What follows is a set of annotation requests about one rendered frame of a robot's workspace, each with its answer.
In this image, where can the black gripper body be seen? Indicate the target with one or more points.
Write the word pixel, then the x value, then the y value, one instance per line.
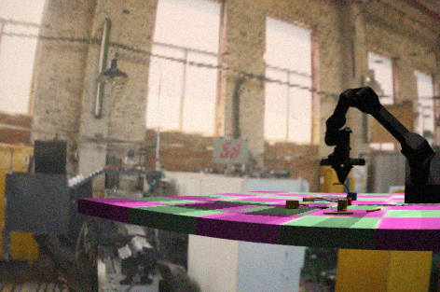
pixel 349 161

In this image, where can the small brown wooden block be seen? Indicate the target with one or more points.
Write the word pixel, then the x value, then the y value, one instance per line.
pixel 292 204

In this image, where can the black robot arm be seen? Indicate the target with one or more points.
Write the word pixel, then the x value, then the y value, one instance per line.
pixel 415 148

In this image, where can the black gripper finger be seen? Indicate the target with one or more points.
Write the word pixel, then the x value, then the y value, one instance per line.
pixel 339 173
pixel 345 171

